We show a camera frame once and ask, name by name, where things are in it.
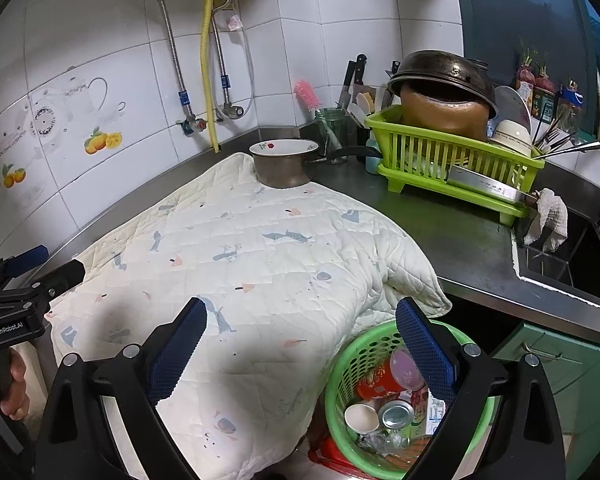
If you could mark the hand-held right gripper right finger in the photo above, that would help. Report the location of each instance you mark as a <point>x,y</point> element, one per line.
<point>425,350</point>

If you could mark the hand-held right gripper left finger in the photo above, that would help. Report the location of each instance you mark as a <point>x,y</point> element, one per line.
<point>177,355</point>

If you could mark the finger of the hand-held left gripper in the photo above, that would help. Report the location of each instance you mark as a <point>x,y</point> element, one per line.
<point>27,257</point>
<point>62,275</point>

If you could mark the pink round lid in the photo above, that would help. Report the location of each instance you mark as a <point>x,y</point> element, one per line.
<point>405,367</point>

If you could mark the red printed snack cup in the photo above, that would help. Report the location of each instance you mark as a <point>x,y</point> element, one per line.
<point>375,385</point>

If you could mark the white green drink carton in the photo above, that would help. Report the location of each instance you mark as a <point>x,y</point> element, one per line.
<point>427,412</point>

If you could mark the green plastic basket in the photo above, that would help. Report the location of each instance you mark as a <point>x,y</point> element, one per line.
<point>350,360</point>

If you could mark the small white cup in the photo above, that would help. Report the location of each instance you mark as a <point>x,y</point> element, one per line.
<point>361,417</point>

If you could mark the clear plastic bottle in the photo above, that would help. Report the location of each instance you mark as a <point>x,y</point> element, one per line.
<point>385,442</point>

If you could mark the person's left hand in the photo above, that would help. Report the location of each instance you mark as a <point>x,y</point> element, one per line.
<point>16,385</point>

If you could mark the white quilted printed blanket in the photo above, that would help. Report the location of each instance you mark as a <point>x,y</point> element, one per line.
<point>260,280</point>

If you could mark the red flat item under basket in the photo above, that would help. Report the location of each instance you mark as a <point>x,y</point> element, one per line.
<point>325,452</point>

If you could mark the green cabinet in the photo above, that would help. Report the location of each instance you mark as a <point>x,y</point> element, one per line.
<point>580,385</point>

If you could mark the steel sink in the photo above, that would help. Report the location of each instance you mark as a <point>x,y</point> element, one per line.
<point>580,270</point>

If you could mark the steel cleaver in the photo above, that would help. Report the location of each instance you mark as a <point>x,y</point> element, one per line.
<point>485,185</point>

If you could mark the white dish rag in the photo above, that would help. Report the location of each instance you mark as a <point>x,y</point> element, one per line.
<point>550,215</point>

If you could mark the green plastic dish rack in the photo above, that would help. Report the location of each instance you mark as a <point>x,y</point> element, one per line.
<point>430,155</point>

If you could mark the teal cup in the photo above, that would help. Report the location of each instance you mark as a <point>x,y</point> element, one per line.
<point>374,160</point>

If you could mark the white bowl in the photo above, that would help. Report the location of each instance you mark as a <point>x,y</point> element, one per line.
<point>510,137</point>

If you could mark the glass jar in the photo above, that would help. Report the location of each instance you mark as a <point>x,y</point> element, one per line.
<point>335,135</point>

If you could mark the brown clay pot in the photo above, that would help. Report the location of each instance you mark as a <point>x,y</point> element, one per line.
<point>440,115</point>

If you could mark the bundle of chopsticks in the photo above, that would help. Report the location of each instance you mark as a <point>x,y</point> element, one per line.
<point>552,132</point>

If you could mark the white plate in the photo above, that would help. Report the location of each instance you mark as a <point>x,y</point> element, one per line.
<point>512,105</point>

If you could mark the green label jar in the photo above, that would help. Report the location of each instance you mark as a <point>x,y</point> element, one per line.
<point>544,105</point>

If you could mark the wide blade kitchen knife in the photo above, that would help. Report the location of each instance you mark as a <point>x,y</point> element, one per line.
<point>346,85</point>

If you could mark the pink bottle brush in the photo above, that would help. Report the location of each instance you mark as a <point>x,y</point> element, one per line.
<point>307,95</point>

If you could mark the dark metal wok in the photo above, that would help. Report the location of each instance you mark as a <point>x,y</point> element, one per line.
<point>440,67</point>

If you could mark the blue label bottle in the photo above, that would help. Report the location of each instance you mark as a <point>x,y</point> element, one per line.
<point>572,105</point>

